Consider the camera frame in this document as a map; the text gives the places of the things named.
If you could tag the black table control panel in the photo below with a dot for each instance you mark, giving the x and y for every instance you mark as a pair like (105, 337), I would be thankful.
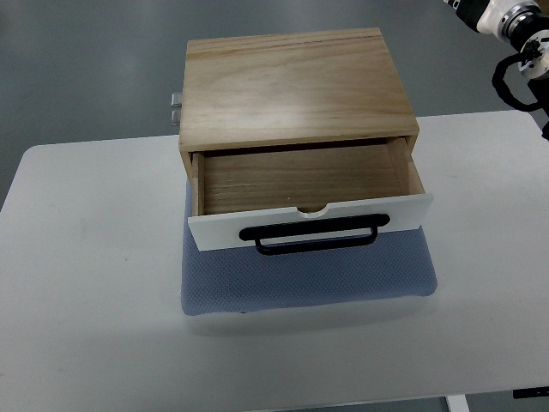
(531, 392)

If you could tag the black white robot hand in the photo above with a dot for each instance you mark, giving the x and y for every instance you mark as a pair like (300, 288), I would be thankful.
(482, 16)

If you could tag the white drawer black handle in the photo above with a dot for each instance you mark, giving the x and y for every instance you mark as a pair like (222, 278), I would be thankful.
(321, 195)

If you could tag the blue grey fabric cushion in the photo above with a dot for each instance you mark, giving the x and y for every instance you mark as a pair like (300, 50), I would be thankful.
(266, 259)

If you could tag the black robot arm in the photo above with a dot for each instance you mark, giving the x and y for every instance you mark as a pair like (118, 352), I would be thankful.
(525, 26)

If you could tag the wooden drawer cabinet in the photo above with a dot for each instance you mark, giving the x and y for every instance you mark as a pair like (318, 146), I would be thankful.
(291, 88)

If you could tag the white table leg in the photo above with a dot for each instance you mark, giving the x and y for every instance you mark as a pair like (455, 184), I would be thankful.
(457, 403)

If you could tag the metal clamp behind table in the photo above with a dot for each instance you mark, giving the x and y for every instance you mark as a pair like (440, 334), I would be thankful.
(176, 104)

